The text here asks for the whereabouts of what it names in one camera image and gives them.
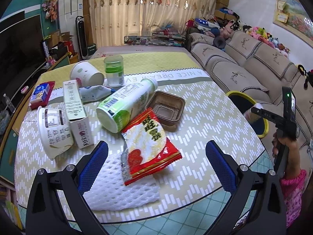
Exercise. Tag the blue and red packet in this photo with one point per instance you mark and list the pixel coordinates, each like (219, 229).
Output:
(41, 93)

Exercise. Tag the blue and white sachet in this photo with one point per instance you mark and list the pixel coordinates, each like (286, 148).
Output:
(93, 93)

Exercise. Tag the dark blue neck pillow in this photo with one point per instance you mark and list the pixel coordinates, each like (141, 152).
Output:
(219, 42)

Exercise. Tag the green and white canister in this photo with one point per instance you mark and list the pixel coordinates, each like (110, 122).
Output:
(124, 102)

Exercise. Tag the cluttered low glass table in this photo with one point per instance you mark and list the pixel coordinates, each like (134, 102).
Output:
(156, 40)

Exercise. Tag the white standing air conditioner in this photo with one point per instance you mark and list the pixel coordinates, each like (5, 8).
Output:
(69, 7)

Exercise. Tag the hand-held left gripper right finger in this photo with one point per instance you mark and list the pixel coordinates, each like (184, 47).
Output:
(220, 166)

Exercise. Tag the clear water bottle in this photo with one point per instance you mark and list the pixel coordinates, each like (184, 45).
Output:
(8, 104)

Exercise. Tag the white paper cup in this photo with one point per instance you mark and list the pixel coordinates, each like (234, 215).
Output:
(83, 72)

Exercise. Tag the pile of plush toys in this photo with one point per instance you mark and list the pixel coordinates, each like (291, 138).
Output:
(259, 33)

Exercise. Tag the artificial flower bunch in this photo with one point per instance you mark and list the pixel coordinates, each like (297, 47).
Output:
(50, 7)

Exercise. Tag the black and yellow plush toy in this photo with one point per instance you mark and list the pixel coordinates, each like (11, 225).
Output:
(305, 74)

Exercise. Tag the black television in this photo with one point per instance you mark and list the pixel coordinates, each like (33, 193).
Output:
(17, 51)

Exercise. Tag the stack of cardboard boxes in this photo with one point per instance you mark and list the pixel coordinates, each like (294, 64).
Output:
(222, 7)

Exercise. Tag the framed flower painting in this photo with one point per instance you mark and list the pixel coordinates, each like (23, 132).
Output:
(296, 14)

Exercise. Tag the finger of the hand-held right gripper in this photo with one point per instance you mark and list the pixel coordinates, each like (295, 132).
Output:
(265, 116)

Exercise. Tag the black tower fan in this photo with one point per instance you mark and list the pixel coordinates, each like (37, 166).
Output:
(80, 39)

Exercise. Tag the cream embroidered curtain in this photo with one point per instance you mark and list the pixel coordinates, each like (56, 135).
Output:
(151, 7)

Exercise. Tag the white foam net sleeve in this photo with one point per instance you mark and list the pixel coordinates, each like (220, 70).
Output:
(110, 191)

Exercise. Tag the person's right hand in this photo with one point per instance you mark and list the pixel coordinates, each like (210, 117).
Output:
(292, 154)

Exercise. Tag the brown plastic tray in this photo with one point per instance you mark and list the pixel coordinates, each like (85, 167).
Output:
(168, 107)

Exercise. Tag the white printed paper bowl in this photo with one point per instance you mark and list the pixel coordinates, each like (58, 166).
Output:
(55, 132)

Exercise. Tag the white carton box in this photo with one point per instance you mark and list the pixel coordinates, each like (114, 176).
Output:
(73, 102)

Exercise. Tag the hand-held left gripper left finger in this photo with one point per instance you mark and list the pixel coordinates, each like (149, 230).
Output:
(94, 166)

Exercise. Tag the patterned tablecloth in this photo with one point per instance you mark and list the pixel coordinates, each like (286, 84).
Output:
(210, 117)

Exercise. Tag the clear jar with green lid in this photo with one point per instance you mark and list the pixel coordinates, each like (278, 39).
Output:
(113, 71)

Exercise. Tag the black bin with yellow rim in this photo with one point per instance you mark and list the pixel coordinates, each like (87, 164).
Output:
(240, 102)

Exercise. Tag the red snack packet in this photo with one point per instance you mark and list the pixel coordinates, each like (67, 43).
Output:
(146, 144)

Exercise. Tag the beige sofa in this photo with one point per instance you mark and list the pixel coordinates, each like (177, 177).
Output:
(244, 61)

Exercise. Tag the person's right forearm pink sleeve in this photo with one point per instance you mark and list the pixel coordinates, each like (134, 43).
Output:
(293, 195)

